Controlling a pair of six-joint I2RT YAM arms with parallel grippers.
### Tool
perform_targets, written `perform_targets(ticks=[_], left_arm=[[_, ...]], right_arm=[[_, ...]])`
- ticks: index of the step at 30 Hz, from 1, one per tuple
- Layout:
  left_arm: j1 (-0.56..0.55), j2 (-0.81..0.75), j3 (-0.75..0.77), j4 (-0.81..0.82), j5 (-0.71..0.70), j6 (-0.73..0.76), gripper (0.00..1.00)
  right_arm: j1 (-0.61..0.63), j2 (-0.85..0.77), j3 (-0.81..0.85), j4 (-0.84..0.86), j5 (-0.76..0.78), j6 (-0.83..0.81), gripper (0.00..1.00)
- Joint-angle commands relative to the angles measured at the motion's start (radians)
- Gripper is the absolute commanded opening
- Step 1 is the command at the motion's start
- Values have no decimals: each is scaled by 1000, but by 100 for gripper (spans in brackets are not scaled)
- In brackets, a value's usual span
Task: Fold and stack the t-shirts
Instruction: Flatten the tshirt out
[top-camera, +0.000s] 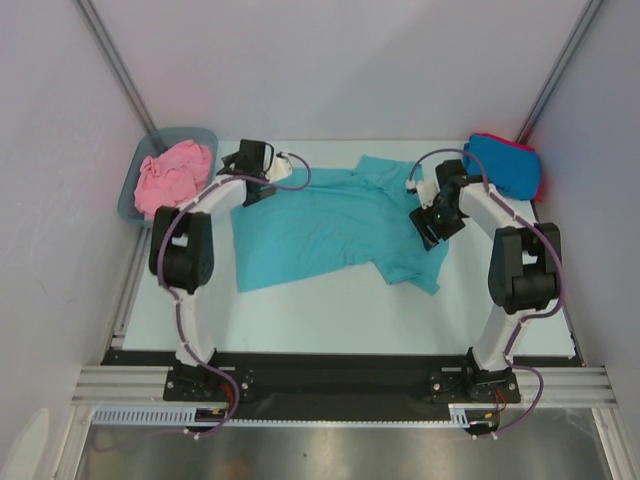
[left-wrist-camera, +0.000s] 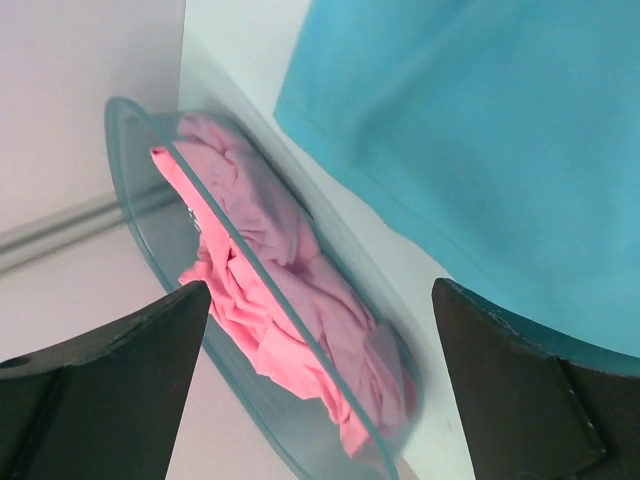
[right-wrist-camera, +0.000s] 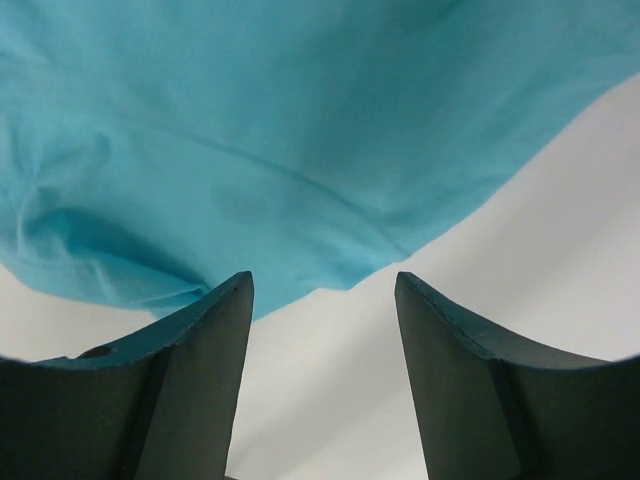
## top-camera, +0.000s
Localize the aluminium frame rail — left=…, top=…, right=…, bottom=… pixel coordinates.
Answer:
left=71, top=366, right=617, bottom=408

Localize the pink crumpled t shirt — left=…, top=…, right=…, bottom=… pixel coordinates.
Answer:
left=134, top=140, right=213, bottom=221

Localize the left corner aluminium post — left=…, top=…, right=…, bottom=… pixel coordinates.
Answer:
left=73, top=0, right=156, bottom=133

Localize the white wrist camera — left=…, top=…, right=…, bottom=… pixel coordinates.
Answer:
left=405, top=179, right=440, bottom=209
left=265, top=152, right=293, bottom=183

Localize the right corner aluminium post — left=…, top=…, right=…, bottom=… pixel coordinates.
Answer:
left=515, top=0, right=608, bottom=144

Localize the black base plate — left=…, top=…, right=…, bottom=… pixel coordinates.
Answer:
left=101, top=350, right=583, bottom=422

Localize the teal t shirt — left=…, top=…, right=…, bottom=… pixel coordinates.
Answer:
left=231, top=155, right=448, bottom=295

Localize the blue folded t shirt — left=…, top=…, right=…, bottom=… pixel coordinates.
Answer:
left=462, top=133, right=543, bottom=202

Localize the corner aluminium post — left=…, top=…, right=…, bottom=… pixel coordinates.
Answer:
left=515, top=0, right=608, bottom=144
left=73, top=0, right=156, bottom=133

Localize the grey slotted cable duct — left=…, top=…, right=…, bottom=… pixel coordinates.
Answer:
left=92, top=406, right=497, bottom=430

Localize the grey plastic basket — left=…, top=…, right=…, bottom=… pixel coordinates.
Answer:
left=117, top=127, right=218, bottom=228

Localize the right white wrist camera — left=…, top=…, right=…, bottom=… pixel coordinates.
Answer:
left=405, top=179, right=440, bottom=209

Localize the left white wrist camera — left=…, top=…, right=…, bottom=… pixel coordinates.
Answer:
left=265, top=152, right=293, bottom=183

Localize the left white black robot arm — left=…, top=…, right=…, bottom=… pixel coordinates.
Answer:
left=149, top=139, right=293, bottom=400

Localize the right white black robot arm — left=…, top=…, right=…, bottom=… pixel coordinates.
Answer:
left=406, top=160, right=564, bottom=401

